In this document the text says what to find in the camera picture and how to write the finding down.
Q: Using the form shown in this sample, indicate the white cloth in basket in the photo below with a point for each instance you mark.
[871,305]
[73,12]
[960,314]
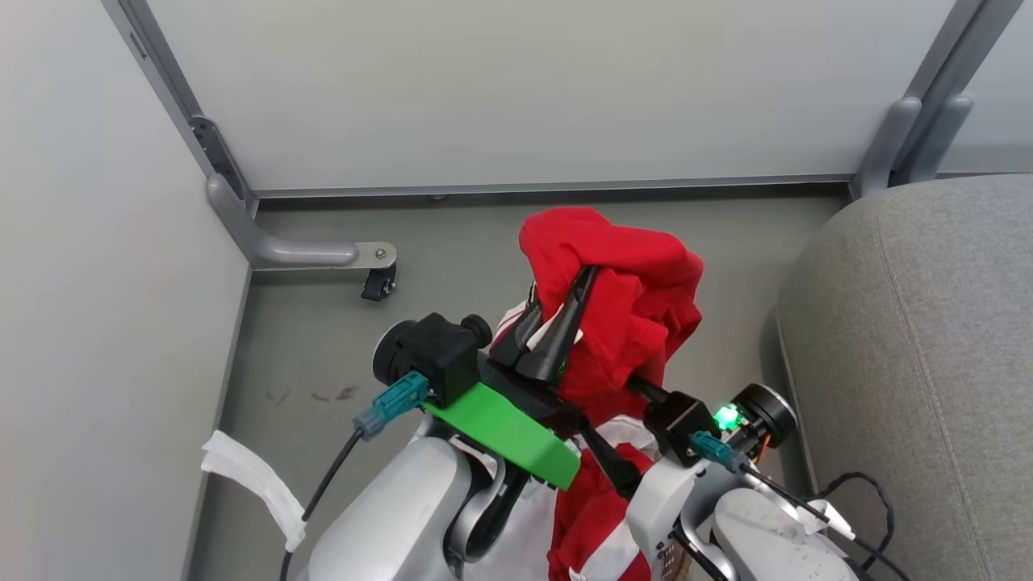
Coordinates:
[533,541]

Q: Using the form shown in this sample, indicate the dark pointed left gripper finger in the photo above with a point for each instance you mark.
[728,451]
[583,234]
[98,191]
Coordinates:
[565,331]
[516,339]

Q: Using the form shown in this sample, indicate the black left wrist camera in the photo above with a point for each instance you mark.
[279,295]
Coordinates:
[436,351]

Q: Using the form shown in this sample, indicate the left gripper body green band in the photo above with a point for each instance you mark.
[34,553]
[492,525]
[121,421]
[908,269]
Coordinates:
[500,428]

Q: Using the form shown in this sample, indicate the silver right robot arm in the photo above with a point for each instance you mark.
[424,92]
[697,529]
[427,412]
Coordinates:
[767,541]

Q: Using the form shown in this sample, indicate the grey fabric sofa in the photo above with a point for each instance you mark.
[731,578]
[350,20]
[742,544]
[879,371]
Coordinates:
[912,363]

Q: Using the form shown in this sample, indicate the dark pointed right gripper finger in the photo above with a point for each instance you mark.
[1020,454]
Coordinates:
[612,464]

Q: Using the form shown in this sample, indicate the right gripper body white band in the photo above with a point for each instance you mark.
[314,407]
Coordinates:
[666,504]

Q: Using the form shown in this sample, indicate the grey partition post with hinge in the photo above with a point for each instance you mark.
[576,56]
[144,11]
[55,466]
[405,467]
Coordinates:
[165,85]

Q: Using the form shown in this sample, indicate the grey partition bottom rail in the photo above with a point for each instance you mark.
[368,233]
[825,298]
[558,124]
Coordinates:
[549,188]

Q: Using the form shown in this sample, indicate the grey curved partition foot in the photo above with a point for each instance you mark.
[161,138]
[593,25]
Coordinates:
[282,252]

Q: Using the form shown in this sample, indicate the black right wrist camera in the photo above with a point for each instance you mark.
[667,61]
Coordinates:
[682,415]

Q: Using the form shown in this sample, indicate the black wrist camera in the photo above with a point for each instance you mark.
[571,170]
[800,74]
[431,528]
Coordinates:
[436,351]
[682,415]

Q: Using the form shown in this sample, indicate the black caster wheel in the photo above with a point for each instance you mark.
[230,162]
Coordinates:
[379,282]

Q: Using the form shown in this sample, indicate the red jersey with white stripes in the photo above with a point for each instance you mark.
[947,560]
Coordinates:
[621,274]

